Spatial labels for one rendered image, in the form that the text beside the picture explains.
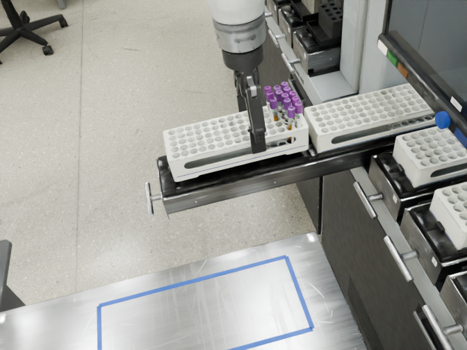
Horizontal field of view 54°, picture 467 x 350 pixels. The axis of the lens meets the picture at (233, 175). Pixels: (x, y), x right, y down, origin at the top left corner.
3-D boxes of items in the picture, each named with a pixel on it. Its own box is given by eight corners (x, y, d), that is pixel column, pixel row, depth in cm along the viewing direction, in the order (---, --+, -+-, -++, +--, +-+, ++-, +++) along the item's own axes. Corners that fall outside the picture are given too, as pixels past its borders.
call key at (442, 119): (439, 120, 80) (443, 107, 78) (448, 131, 78) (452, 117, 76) (433, 122, 80) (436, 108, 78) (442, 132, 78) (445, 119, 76)
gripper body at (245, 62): (216, 35, 84) (223, 76, 91) (226, 58, 79) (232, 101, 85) (256, 26, 85) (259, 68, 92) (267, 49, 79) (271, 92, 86)
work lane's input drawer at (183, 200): (427, 113, 115) (434, 84, 109) (457, 149, 106) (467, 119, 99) (144, 182, 111) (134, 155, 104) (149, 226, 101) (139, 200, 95)
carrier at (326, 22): (339, 41, 127) (340, 21, 123) (332, 42, 127) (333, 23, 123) (324, 21, 135) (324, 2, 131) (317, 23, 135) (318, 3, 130)
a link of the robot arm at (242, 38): (217, 30, 74) (222, 62, 79) (270, 19, 75) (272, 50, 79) (207, 6, 80) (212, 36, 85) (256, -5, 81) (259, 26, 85)
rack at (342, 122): (422, 99, 109) (427, 78, 104) (445, 126, 102) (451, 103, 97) (303, 128, 107) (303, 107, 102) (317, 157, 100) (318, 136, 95)
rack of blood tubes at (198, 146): (295, 120, 105) (295, 98, 100) (309, 148, 98) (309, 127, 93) (168, 151, 103) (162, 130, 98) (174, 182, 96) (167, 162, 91)
